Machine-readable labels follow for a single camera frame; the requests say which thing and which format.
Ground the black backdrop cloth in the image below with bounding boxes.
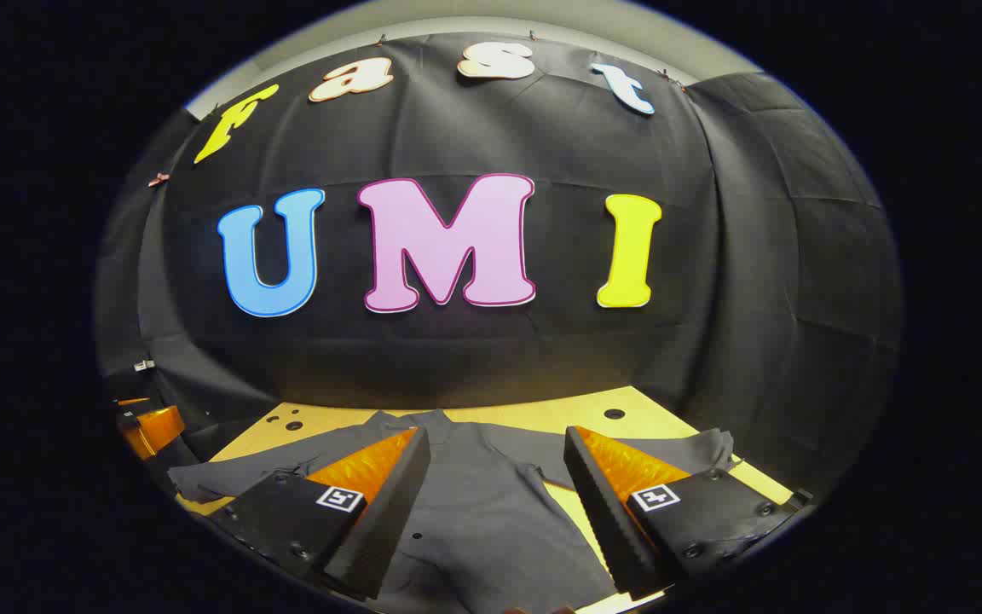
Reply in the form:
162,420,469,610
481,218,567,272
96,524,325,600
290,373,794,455
95,32,906,513

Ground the grey collared shirt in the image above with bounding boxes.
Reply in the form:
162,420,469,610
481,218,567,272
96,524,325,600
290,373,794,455
169,409,736,614

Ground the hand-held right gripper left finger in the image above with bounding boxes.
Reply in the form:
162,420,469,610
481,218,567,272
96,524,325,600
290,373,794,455
210,426,433,601

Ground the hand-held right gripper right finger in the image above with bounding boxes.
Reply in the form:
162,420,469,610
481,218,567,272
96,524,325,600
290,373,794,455
563,425,812,600

